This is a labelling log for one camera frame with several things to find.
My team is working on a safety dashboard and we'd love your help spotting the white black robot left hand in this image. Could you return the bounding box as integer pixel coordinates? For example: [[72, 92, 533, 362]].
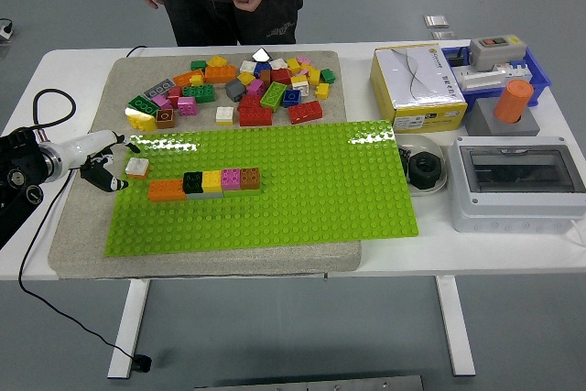
[[59, 128, 142, 194]]

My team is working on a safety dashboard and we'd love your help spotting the yellow long building brick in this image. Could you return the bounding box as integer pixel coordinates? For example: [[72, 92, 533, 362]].
[[124, 106, 158, 132]]

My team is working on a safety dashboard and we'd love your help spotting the dark green long brick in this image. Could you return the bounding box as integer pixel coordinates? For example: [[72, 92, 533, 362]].
[[126, 94, 160, 117]]

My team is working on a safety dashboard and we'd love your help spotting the grey flat long brick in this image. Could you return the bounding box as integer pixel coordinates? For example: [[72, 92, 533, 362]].
[[143, 78, 177, 99]]

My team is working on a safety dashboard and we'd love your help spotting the orange long building brick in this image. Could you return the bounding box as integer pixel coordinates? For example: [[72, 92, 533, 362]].
[[203, 65, 238, 85], [147, 178, 188, 202], [172, 69, 206, 89]]

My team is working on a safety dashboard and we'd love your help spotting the green long building brick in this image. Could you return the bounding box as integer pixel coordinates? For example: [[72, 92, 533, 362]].
[[181, 83, 216, 104]]

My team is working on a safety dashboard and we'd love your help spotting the dark grey building brick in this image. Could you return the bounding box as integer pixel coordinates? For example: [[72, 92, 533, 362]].
[[223, 78, 248, 103]]

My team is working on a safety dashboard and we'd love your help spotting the lime green long brick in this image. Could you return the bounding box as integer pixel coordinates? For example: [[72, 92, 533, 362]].
[[259, 81, 288, 113], [222, 179, 266, 197]]

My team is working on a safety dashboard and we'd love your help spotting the red long building brick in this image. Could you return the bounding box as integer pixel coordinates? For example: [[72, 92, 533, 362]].
[[287, 100, 324, 125], [237, 106, 274, 128]]

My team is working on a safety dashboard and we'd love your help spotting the green studded baseplate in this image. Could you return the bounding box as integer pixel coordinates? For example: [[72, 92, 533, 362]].
[[103, 119, 420, 257]]

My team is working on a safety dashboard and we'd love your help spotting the grey-brown table mat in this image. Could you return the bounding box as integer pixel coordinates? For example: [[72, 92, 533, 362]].
[[48, 49, 363, 280]]

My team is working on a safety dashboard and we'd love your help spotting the yellow and white cardboard box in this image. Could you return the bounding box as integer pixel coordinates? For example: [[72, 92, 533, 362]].
[[369, 44, 469, 132]]

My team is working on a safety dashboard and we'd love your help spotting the white table leg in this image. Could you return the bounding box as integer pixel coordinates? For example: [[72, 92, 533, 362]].
[[107, 278, 150, 380], [434, 275, 476, 377]]

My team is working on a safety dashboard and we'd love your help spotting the black power adapter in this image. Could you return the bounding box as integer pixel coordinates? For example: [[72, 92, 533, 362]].
[[446, 46, 472, 68]]

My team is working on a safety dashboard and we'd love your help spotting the white dish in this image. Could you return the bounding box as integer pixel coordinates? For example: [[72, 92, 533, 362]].
[[396, 133, 449, 198]]

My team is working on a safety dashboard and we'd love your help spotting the white circuit breaker unit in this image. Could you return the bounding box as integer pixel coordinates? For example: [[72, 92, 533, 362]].
[[450, 60, 535, 93]]

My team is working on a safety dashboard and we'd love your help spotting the large black hex nut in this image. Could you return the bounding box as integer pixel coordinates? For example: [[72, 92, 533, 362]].
[[406, 150, 444, 190]]

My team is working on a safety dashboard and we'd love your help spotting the grey square block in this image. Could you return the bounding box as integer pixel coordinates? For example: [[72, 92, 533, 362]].
[[465, 97, 541, 137]]

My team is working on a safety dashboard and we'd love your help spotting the orange cylinder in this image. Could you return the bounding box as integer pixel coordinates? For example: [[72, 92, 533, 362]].
[[493, 78, 535, 125]]

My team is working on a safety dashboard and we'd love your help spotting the blue plastic bin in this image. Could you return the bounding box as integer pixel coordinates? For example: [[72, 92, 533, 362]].
[[441, 45, 553, 111]]

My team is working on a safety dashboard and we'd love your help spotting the grey electrical distribution box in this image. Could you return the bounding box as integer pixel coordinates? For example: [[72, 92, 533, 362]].
[[447, 136, 586, 234]]

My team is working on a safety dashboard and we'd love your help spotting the thin black hanging cable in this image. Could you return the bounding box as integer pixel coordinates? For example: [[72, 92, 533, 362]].
[[16, 169, 138, 363]]

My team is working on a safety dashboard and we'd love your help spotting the black cable plug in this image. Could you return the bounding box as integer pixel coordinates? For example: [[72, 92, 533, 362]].
[[131, 353, 153, 374]]

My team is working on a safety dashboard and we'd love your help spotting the grey switch box red button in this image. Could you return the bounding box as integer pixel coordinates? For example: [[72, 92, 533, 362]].
[[467, 34, 527, 72]]

